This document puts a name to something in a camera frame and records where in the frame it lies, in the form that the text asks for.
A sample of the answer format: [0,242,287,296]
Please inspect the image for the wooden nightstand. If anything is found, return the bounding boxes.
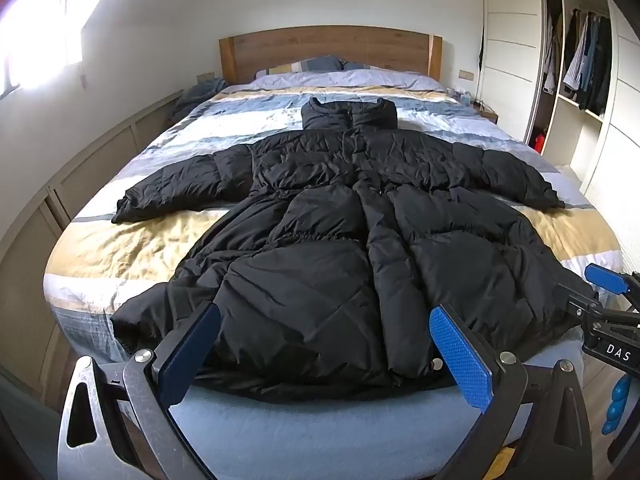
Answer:
[470,100,501,127]

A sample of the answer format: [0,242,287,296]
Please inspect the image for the black puffer coat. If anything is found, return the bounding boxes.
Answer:
[110,96,608,403]

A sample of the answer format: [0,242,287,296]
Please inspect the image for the blue clothes pile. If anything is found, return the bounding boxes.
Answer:
[174,76,229,122]

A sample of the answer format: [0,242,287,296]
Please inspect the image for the striped pillow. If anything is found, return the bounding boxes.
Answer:
[269,56,346,78]

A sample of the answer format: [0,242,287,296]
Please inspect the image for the light blue bed sheet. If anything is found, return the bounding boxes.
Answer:
[165,345,586,480]

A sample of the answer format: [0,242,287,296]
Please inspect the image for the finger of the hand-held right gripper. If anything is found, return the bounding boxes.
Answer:
[584,262,640,303]
[556,282,608,331]

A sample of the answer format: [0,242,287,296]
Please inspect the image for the low beige wall cabinet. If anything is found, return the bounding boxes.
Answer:
[0,89,185,411]

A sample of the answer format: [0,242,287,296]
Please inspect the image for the window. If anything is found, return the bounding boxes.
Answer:
[0,0,85,98]

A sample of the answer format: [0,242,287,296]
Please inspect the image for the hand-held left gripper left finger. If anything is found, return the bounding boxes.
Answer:
[57,302,223,480]

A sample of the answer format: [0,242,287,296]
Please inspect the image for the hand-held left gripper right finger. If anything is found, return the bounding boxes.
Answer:
[429,305,608,480]

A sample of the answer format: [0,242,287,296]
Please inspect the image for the striped duvet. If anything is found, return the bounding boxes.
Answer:
[42,70,626,376]

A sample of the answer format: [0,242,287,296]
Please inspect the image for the white wardrobe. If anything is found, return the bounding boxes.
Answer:
[479,0,640,196]

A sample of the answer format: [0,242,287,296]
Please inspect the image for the wooden headboard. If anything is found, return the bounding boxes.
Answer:
[218,25,444,86]

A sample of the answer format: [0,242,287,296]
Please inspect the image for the hanging clothes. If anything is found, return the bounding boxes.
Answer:
[542,7,615,112]

